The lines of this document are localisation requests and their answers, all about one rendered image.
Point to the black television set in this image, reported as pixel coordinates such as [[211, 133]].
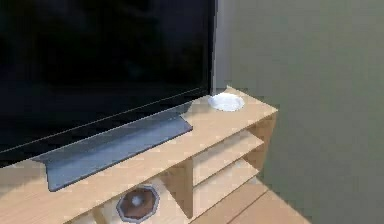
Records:
[[100, 66]]

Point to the white round dish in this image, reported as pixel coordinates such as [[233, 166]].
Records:
[[226, 101]]

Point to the light wooden television stand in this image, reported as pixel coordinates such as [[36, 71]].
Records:
[[213, 140]]

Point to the round dark speaker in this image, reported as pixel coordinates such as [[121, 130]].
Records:
[[137, 203]]

